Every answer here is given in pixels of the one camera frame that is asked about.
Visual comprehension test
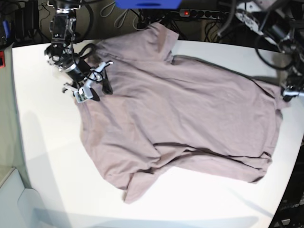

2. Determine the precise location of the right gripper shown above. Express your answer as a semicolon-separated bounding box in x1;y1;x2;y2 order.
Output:
62;44;113;102

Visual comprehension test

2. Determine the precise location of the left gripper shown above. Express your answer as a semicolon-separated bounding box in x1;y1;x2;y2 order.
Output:
281;82;304;102

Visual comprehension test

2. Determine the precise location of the mauve t-shirt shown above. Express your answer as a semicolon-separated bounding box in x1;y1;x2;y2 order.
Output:
77;23;288;203

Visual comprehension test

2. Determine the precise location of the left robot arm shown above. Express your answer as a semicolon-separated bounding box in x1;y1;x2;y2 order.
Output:
218;0;304;102

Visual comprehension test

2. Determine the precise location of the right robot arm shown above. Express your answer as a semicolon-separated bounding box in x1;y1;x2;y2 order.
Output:
44;0;113;103

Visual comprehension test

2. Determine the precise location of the blue box overhead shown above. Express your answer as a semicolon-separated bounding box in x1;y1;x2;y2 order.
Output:
115;0;182;9

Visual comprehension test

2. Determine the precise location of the red clamp at table edge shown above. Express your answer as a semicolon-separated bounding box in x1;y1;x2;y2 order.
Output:
0;51;5;68

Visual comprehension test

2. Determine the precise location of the black power strip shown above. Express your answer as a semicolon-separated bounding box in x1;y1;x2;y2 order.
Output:
179;9;229;20

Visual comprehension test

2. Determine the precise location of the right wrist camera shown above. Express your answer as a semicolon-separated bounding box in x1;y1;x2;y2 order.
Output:
73;86;94;103

